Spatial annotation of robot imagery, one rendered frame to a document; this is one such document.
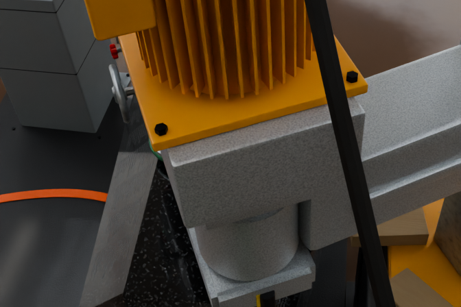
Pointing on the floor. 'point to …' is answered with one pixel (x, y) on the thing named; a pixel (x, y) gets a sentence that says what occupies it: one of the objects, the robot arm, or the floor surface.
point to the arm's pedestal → (55, 58)
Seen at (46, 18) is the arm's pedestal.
